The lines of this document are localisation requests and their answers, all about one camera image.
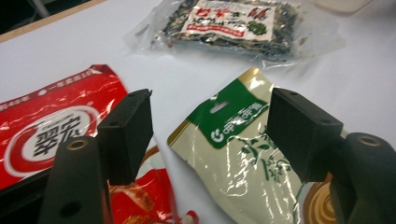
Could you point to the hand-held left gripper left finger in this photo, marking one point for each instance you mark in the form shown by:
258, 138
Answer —
124, 137

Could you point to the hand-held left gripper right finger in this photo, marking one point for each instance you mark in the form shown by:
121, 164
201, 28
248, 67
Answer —
299, 137

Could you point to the cream and green packet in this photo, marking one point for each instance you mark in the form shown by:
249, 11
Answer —
236, 174

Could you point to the red seasoning packet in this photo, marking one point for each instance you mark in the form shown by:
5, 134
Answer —
62, 93

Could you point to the clear packet of dark flakes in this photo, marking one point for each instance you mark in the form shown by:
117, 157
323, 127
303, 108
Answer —
230, 18

